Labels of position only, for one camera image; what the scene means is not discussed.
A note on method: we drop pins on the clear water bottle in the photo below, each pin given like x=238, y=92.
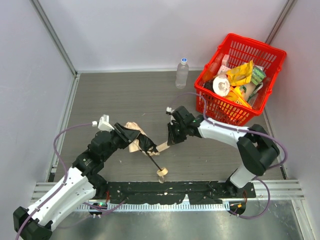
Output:
x=182, y=73

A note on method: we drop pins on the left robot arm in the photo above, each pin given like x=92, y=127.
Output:
x=80, y=183

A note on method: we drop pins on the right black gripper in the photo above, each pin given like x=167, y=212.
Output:
x=175, y=129

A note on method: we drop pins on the green carton box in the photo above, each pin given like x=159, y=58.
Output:
x=258, y=75

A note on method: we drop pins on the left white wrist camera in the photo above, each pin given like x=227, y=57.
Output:
x=103, y=124

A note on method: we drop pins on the beige folding umbrella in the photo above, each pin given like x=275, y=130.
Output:
x=145, y=145

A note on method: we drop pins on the beige cup in basket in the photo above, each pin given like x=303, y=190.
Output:
x=249, y=90

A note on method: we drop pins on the white slotted cable duct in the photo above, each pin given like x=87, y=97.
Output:
x=185, y=206

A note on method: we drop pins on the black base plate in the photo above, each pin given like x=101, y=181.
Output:
x=172, y=192

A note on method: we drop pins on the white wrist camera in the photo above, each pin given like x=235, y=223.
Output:
x=103, y=124
x=169, y=111

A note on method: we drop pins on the white box in basket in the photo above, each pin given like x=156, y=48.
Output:
x=224, y=65

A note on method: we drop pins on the orange snack bag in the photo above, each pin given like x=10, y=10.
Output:
x=236, y=95

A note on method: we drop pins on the yellow snack bag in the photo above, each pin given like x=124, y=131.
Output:
x=240, y=75

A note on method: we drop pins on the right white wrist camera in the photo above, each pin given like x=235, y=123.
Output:
x=169, y=111

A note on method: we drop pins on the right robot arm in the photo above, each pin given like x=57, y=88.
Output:
x=257, y=150

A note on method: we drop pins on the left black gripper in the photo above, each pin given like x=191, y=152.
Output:
x=125, y=132

